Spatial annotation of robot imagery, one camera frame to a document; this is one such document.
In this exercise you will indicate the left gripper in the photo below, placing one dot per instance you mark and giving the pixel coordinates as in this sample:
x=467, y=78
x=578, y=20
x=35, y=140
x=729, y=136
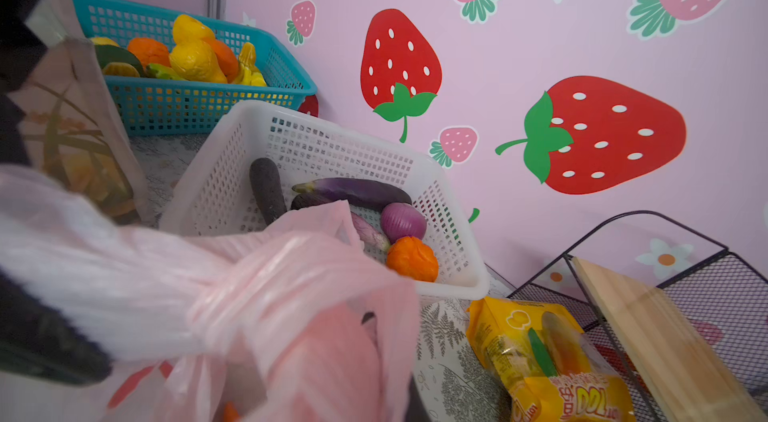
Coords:
x=36, y=341

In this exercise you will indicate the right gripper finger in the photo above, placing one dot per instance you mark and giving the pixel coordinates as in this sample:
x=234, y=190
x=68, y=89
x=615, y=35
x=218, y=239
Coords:
x=416, y=411

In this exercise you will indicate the pink plastic grocery bag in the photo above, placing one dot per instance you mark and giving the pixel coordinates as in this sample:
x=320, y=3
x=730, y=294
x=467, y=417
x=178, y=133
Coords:
x=316, y=330

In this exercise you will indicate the yellow snack bag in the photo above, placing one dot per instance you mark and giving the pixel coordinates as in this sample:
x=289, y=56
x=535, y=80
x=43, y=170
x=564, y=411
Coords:
x=542, y=357

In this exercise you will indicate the orange pumpkin toy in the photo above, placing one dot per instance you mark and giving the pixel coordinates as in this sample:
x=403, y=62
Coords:
x=411, y=257

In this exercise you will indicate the small purple onion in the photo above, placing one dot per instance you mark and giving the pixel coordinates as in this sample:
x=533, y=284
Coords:
x=399, y=220

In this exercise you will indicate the long purple eggplant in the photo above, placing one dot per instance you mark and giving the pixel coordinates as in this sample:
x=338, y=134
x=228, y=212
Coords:
x=366, y=193

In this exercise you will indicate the white plastic basket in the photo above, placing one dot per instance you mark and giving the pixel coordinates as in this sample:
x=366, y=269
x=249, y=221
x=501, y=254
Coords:
x=215, y=196

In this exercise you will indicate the teal plastic basket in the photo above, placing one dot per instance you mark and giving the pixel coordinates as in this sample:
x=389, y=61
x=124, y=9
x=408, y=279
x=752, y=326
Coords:
x=170, y=73

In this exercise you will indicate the dark cucumber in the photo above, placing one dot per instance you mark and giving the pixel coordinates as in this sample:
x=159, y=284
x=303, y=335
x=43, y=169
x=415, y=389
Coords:
x=267, y=189

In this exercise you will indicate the small tangerine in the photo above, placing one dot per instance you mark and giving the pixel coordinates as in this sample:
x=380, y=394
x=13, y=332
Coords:
x=149, y=51

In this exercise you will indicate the yellow pear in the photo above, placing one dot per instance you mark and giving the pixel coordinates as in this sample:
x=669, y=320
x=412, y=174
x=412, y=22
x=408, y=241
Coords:
x=196, y=62

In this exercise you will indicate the orange fruit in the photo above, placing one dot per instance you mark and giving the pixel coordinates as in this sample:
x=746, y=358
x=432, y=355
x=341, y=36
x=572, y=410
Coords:
x=227, y=60

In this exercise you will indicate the yellow banana bunch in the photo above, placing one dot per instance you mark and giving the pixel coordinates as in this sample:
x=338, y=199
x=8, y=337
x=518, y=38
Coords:
x=249, y=74

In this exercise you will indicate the yellow lemon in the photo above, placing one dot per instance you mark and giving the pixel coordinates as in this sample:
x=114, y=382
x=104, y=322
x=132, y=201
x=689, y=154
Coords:
x=186, y=29

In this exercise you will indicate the black wire mesh shelf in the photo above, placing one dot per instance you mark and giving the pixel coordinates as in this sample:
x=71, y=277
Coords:
x=677, y=314

